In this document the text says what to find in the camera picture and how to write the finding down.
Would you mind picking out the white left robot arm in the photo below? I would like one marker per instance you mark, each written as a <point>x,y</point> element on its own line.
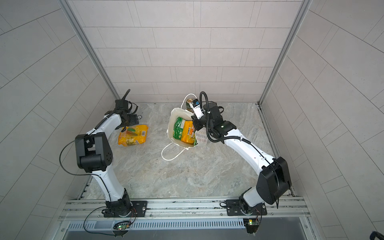
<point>95,156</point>

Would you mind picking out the white printed paper bag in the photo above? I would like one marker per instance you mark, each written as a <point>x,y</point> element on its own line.
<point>201,136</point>

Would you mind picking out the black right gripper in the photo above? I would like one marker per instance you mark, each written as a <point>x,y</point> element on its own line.
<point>197,125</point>

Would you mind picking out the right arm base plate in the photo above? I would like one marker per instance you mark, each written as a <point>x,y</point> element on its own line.
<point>239,208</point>

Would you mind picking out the aluminium corner frame post left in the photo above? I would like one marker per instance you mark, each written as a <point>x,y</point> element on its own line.
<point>68,12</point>

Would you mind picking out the aluminium corner frame post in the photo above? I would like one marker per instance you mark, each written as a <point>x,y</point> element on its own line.
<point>287,44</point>
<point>68,12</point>

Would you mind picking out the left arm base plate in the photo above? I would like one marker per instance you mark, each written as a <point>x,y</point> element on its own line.
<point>136,208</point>

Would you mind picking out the right circuit board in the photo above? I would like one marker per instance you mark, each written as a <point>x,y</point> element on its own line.
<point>251,225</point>

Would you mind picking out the orange snack pack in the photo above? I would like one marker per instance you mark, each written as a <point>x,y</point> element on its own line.
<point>189,133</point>

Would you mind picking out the green beer can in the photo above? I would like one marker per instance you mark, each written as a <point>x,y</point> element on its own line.
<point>188,105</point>

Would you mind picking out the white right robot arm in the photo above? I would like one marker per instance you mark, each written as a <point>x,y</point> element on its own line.
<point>274,176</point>

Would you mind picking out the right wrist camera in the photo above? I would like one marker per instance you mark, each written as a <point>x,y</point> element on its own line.
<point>198,111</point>

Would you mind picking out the aluminium corner frame post right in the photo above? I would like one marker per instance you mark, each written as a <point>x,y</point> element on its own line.
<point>287,44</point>

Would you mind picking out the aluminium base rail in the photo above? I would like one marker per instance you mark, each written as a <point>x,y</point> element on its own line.
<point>189,208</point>

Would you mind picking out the left circuit board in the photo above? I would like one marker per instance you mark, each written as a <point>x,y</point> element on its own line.
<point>122,226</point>

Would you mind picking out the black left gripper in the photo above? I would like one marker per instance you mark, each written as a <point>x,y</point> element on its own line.
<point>133,121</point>

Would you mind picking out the yellow mango snack bag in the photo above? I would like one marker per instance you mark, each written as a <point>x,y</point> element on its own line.
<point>135,135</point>

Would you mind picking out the circuit board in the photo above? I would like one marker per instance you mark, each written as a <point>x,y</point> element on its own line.
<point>122,226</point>
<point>251,225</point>

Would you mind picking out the green snack pack in bag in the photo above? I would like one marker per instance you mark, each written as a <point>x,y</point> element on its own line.
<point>179,128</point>

